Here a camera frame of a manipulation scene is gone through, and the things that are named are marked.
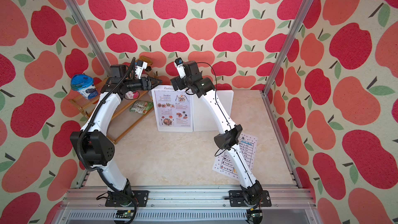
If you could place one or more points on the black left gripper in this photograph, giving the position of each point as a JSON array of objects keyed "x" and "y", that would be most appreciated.
[{"x": 147, "y": 85}]

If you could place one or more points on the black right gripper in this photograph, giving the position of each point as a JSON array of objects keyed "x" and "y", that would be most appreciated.
[{"x": 180, "y": 82}]

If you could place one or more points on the restaurant special menu sheet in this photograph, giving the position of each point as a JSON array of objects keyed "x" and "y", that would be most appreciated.
[{"x": 173, "y": 109}]

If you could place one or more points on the white dotted menu sheet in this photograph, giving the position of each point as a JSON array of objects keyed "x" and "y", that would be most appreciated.
[{"x": 223, "y": 163}]

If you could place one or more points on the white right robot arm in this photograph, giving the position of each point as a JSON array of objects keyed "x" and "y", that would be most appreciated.
[{"x": 190, "y": 78}]

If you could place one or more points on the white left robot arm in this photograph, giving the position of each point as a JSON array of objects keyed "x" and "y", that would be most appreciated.
[{"x": 91, "y": 144}]

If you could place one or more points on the left white rack box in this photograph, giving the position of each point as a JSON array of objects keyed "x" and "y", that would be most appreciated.
[{"x": 172, "y": 129}]

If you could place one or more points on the white rack box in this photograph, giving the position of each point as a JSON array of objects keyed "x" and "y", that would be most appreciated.
[
  {"x": 172, "y": 129},
  {"x": 203, "y": 119}
]

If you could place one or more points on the right white rack box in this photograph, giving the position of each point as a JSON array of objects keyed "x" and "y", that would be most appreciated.
[{"x": 203, "y": 119}]

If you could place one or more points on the green snack packet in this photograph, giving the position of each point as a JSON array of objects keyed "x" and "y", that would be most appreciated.
[{"x": 141, "y": 107}]

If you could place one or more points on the pink lidded cup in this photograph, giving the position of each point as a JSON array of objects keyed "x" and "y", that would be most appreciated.
[{"x": 130, "y": 95}]

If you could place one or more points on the wooden spice shelf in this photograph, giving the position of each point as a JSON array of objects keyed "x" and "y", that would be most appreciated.
[{"x": 114, "y": 118}]

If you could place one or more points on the blue lidded yogurt cup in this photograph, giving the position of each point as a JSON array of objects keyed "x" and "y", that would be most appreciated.
[{"x": 84, "y": 85}]

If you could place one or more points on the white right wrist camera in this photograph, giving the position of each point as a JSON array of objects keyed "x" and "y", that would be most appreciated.
[{"x": 180, "y": 68}]

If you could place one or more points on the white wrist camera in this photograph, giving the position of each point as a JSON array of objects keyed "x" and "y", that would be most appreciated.
[
  {"x": 140, "y": 66},
  {"x": 180, "y": 68}
]

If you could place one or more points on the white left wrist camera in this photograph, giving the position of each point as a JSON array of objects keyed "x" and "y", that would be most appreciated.
[{"x": 140, "y": 66}]

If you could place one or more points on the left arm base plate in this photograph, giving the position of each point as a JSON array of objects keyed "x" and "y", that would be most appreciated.
[{"x": 116, "y": 200}]

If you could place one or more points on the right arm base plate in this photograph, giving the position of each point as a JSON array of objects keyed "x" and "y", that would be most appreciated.
[{"x": 236, "y": 199}]

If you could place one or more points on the left aluminium frame post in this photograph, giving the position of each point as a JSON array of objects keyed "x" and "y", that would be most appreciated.
[{"x": 89, "y": 34}]

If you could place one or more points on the aluminium frame post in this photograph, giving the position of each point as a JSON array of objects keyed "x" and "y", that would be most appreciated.
[
  {"x": 294, "y": 29},
  {"x": 89, "y": 34}
]

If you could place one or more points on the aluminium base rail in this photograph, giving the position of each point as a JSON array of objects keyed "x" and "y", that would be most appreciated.
[{"x": 188, "y": 205}]

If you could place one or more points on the right aluminium frame post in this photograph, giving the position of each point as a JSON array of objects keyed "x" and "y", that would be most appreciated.
[{"x": 294, "y": 29}]

